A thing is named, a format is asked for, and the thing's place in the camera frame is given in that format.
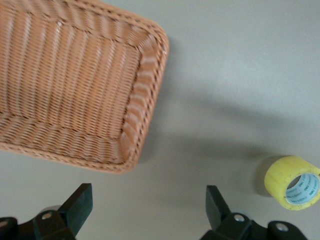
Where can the yellow packing tape roll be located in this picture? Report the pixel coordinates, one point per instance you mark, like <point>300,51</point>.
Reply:
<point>277,180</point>

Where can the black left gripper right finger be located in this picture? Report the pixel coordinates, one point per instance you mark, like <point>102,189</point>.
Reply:
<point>216,210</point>

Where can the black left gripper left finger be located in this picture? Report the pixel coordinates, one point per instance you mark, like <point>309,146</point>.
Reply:
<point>75,210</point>

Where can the brown wicker basket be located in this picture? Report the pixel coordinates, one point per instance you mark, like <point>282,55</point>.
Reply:
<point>62,87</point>

